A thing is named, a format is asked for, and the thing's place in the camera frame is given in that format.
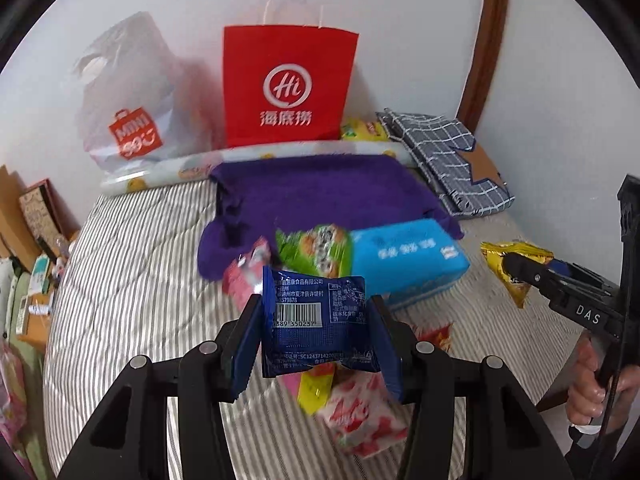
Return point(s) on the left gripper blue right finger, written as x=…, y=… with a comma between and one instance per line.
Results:
x=382, y=332

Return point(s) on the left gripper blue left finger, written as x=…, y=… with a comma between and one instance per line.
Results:
x=244, y=343

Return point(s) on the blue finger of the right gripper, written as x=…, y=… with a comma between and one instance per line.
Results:
x=561, y=267
x=521, y=269

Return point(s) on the gold yellow snack packet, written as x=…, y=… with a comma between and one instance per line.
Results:
x=494, y=253

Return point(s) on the red white strawberry snack packet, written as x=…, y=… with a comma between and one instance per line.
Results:
x=360, y=417

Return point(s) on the dark blue snack packet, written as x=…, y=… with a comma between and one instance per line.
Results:
x=310, y=321

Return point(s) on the light pink snack packet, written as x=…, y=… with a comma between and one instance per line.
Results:
x=243, y=278

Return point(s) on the blue tissue pack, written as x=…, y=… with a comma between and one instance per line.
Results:
x=406, y=262

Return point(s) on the green snack packet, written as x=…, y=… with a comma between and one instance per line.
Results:
x=324, y=251

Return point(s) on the pink yellow snack bag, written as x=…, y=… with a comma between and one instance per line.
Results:
x=311, y=389

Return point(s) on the right hand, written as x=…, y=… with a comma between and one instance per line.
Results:
x=586, y=398

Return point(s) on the grey checked star cushion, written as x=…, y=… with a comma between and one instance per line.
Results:
x=453, y=163

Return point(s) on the striped quilted mattress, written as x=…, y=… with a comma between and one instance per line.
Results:
x=132, y=287

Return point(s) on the purple towel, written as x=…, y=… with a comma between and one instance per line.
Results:
x=256, y=198

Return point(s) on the yellow Lays chips bag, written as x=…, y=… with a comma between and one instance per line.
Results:
x=355, y=129

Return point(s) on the patterned brown box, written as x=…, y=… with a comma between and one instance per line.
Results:
x=38, y=208

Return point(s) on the wooden cabinet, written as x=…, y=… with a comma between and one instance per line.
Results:
x=16, y=239

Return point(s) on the translucent Miniso plastic bag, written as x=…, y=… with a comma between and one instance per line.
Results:
x=141, y=103

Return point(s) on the red Haidilao paper bag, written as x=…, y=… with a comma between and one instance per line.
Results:
x=285, y=82

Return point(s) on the brown wooden door frame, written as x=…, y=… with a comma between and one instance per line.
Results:
x=484, y=62

